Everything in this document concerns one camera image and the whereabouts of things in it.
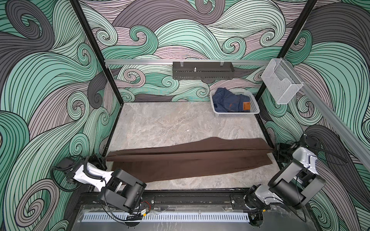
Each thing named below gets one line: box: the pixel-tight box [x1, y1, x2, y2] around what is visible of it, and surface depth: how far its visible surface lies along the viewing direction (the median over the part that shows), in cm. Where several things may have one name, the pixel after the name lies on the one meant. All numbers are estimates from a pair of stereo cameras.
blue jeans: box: [212, 87, 251, 113], surface depth 113 cm
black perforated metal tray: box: [172, 61, 235, 80], surface depth 97 cm
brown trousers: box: [106, 137, 275, 183], surface depth 89 cm
